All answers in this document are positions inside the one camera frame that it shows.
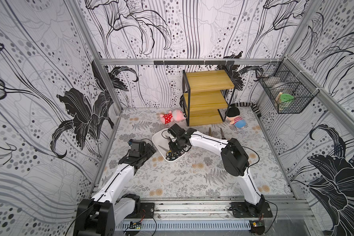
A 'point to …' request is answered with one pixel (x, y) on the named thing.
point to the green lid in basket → (285, 97)
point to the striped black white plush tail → (248, 104)
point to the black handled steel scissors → (222, 137)
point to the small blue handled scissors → (170, 158)
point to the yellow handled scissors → (169, 153)
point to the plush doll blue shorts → (233, 116)
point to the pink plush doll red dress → (177, 115)
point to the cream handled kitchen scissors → (210, 133)
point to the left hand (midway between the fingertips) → (152, 153)
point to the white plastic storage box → (161, 139)
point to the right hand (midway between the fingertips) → (173, 147)
